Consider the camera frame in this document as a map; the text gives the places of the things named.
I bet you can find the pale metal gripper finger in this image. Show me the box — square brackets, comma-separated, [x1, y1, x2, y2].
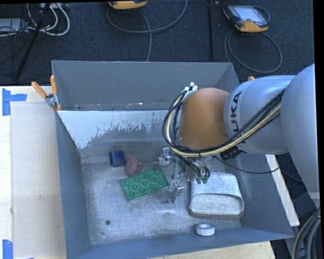
[167, 179, 185, 205]
[157, 146, 173, 167]

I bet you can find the dark green flat block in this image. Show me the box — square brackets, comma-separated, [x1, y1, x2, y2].
[118, 168, 170, 203]

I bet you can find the red-brown round fruit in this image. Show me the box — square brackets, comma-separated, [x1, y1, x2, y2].
[123, 157, 143, 178]

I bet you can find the pale grey rounded box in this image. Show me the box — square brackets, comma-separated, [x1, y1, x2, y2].
[187, 171, 246, 220]

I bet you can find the grey metal bin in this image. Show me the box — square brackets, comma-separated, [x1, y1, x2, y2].
[51, 52, 295, 259]

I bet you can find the small blue cup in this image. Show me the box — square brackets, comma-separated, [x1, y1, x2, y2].
[109, 150, 127, 167]

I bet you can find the white tape ring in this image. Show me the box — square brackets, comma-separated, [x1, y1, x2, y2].
[195, 222, 216, 237]

